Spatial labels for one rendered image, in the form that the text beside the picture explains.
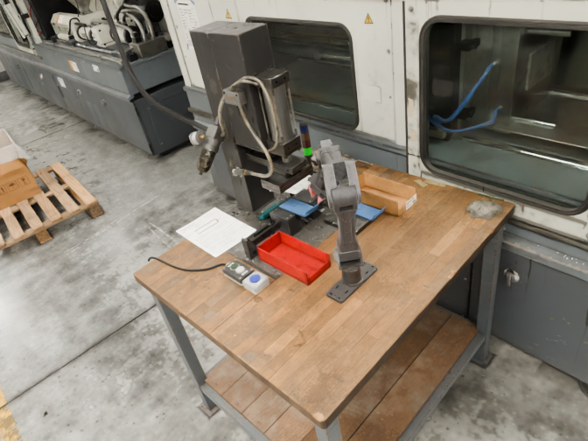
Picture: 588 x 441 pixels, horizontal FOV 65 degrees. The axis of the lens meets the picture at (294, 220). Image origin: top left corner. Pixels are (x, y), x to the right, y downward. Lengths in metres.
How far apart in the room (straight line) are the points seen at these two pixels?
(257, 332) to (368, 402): 0.77
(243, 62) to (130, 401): 1.83
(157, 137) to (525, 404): 3.85
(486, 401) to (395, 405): 0.49
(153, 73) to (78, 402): 3.03
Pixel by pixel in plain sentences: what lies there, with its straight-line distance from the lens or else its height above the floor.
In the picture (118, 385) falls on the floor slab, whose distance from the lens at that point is 2.80.
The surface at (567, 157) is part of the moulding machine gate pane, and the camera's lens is 1.80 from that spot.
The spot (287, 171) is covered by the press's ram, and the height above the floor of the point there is 1.17.
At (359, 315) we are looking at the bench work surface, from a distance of 1.46.
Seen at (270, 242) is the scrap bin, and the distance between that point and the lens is 1.73.
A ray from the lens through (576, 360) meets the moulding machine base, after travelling 2.35.
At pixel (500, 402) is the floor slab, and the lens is 2.40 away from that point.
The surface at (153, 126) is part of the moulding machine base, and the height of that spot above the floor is 0.36.
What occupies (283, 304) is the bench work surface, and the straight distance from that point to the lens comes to 1.53.
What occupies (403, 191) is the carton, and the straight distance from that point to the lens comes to 1.91.
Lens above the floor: 1.98
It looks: 35 degrees down
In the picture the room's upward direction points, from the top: 11 degrees counter-clockwise
